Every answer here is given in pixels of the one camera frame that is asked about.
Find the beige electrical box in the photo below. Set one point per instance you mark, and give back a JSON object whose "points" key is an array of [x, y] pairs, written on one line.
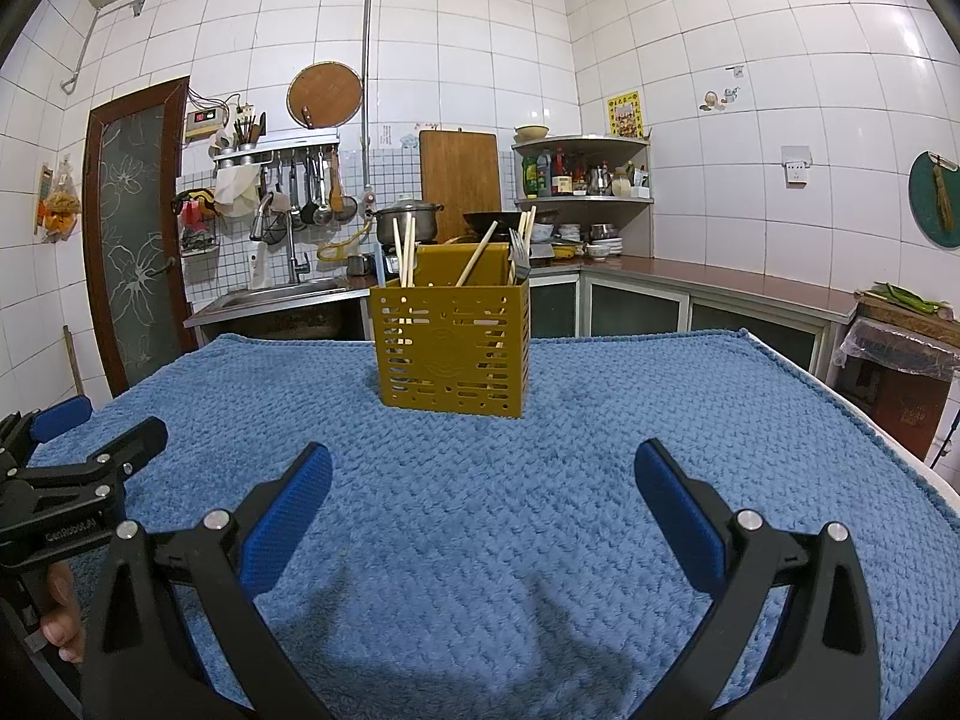
{"points": [[204, 122]]}

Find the red label bottle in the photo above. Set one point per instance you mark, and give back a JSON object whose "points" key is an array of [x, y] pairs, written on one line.
{"points": [[562, 178]]}

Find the stack of plates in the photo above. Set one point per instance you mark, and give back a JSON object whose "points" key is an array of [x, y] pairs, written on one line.
{"points": [[570, 232]]}

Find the round wooden board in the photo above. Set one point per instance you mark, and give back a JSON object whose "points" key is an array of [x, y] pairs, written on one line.
{"points": [[326, 94]]}

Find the person's left hand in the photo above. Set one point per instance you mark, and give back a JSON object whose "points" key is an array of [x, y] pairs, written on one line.
{"points": [[66, 615]]}

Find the stack of white bowls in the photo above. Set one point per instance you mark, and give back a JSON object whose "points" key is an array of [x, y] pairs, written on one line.
{"points": [[604, 247]]}

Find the white wall socket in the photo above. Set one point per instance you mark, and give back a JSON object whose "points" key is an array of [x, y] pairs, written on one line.
{"points": [[796, 165]]}

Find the small metal cup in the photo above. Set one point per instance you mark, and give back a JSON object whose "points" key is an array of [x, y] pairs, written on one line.
{"points": [[360, 266]]}

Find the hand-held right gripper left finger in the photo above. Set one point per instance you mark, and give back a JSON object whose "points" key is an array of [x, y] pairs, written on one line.
{"points": [[289, 510]]}

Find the steel pot with lid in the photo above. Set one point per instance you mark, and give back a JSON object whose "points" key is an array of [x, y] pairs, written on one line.
{"points": [[420, 221]]}

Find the steel bowl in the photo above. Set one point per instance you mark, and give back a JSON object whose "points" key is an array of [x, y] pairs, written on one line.
{"points": [[602, 230]]}

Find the hanging small strainer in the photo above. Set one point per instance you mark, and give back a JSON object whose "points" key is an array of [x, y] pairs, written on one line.
{"points": [[347, 210]]}

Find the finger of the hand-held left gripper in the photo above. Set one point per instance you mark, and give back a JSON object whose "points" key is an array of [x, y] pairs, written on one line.
{"points": [[64, 418], [127, 446]]}

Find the brown wooden board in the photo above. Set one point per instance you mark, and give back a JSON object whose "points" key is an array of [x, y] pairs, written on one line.
{"points": [[915, 326]]}

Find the gold slotted utensil holder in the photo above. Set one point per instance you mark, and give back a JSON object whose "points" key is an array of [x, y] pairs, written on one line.
{"points": [[450, 360]]}

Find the wooden stick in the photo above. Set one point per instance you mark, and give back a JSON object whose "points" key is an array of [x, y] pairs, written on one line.
{"points": [[73, 360]]}

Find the blue fleece blanket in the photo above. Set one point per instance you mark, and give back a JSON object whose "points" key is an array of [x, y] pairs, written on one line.
{"points": [[487, 502]]}

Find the cream bowl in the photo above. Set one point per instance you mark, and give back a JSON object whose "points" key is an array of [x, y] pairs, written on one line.
{"points": [[532, 133]]}

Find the hanging black ladle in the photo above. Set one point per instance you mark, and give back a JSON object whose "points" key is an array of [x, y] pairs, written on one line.
{"points": [[307, 214]]}

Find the steel wall rack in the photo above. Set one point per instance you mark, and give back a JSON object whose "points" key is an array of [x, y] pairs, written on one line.
{"points": [[277, 141]]}

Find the brown framed glass door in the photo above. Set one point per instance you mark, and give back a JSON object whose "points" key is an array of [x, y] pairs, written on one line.
{"points": [[135, 240]]}

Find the green bottle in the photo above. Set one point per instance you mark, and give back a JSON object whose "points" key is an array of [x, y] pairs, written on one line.
{"points": [[531, 176]]}

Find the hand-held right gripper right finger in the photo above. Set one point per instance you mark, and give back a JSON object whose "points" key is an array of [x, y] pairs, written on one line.
{"points": [[675, 510]]}

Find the rectangular wooden cutting board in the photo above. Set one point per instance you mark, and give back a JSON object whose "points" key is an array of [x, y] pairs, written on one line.
{"points": [[459, 180]]}

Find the metal wall pipe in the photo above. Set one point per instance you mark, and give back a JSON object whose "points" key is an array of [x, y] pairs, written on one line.
{"points": [[366, 52]]}

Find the white bottle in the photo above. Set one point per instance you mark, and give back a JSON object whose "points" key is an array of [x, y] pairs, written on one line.
{"points": [[258, 270]]}

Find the wooden chopstick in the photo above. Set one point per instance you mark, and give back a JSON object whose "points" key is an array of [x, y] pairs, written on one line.
{"points": [[530, 229], [524, 219], [410, 255], [476, 255], [400, 255]]}

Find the hanging steel ladle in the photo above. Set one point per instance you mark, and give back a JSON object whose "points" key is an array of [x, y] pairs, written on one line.
{"points": [[323, 212]]}

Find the green vegetables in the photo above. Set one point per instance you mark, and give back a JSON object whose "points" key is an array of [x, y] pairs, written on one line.
{"points": [[907, 298]]}

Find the steel gas stove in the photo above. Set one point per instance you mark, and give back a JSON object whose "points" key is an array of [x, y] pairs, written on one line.
{"points": [[386, 264]]}

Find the steel cup with utensils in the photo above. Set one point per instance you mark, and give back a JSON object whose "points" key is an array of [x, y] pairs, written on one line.
{"points": [[249, 136]]}

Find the yellow red gloves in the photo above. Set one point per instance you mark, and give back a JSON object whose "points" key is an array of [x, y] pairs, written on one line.
{"points": [[195, 208]]}

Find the hanging plastic bag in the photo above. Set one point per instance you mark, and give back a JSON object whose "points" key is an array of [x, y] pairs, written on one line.
{"points": [[58, 210]]}

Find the green round board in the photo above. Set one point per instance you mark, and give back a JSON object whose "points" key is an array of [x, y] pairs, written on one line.
{"points": [[924, 202]]}

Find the plastic covered cardboard box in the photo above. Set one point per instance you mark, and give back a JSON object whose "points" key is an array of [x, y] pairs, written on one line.
{"points": [[892, 390]]}

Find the teapot wall decal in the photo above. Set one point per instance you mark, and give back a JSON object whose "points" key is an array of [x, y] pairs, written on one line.
{"points": [[709, 100]]}

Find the white jar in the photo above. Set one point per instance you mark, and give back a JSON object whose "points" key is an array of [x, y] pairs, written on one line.
{"points": [[621, 187]]}

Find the grey corner shelf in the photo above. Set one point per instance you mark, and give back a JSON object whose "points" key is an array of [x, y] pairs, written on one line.
{"points": [[585, 142]]}

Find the hanging wooden spatula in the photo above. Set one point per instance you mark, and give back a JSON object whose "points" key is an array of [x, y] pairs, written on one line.
{"points": [[336, 196]]}

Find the steel sink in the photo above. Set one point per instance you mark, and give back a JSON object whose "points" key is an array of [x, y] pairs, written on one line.
{"points": [[277, 294]]}

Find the yellow wall poster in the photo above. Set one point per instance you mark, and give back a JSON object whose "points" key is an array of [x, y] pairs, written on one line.
{"points": [[624, 115]]}

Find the hanging white cloth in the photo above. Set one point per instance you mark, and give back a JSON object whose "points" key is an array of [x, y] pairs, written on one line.
{"points": [[236, 191]]}

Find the steel kettle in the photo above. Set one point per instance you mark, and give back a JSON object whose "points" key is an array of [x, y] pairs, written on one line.
{"points": [[600, 180]]}

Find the dark bottle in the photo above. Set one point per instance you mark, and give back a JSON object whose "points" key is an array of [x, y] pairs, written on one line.
{"points": [[544, 174]]}

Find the kitchen counter cabinet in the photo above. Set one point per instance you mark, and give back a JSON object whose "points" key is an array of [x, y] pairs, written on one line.
{"points": [[712, 285]]}

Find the steel faucet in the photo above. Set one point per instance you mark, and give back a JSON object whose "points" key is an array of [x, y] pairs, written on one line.
{"points": [[295, 255]]}

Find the black wok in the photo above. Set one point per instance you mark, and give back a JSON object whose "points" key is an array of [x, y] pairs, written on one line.
{"points": [[480, 221]]}

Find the hanging straw brush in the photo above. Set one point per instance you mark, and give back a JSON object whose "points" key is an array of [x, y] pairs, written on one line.
{"points": [[942, 199]]}

